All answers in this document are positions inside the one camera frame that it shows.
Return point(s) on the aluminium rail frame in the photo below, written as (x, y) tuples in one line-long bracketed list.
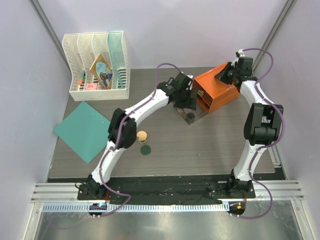
[(168, 207)]

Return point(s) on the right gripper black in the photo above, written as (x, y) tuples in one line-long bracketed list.
[(225, 75)]

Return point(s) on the teal folder in organizer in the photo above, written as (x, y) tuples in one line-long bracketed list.
[(117, 59)]

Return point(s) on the white mesh file organizer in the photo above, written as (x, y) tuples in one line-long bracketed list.
[(81, 49)]

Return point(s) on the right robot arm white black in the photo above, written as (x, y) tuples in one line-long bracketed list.
[(262, 128)]

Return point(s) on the orange drawer box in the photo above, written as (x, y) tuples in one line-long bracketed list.
[(220, 92)]

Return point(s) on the orange green markers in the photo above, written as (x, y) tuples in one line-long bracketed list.
[(82, 78)]

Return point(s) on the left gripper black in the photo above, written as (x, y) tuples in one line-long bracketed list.
[(190, 102)]

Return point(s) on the dark green round lid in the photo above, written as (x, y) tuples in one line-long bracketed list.
[(145, 150)]

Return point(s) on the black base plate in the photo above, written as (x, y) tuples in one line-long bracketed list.
[(167, 190)]

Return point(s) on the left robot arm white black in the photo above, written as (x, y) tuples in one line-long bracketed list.
[(122, 131)]

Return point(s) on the illustrated book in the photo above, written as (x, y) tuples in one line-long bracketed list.
[(102, 72)]

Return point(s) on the pink sticky note pad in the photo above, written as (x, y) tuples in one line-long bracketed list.
[(91, 87)]

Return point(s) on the gold compact jar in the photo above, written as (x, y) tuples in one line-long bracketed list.
[(142, 136)]

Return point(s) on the clear drawer gold knob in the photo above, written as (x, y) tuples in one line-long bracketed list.
[(199, 113)]

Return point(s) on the black round cap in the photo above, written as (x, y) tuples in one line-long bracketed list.
[(191, 116)]

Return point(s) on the teal cutting mat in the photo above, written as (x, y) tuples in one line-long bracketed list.
[(85, 131)]

